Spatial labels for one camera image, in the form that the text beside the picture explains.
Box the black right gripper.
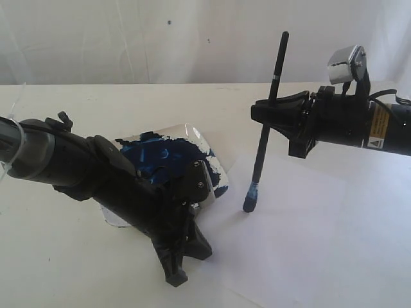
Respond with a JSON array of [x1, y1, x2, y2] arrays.
[[250, 85, 390, 159]]

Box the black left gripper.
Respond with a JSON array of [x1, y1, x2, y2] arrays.
[[48, 134, 213, 286]]

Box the black paintbrush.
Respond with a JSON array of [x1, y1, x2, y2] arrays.
[[243, 31, 290, 213]]

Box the white paper sheet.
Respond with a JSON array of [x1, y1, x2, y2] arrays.
[[195, 150, 410, 307]]

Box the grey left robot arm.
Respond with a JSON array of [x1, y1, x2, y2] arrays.
[[1, 112, 213, 287]]

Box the white plate with blue paint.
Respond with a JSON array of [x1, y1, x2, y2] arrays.
[[101, 123, 231, 228]]

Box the white zip tie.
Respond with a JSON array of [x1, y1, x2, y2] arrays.
[[1, 82, 26, 184]]

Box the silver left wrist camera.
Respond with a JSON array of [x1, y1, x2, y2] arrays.
[[182, 160, 215, 210]]

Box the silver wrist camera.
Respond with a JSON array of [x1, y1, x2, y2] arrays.
[[327, 45, 367, 85], [182, 160, 215, 210]]

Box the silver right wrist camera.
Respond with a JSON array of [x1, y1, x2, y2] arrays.
[[327, 45, 367, 85]]

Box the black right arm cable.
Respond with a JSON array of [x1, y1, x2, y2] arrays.
[[340, 80, 411, 107]]

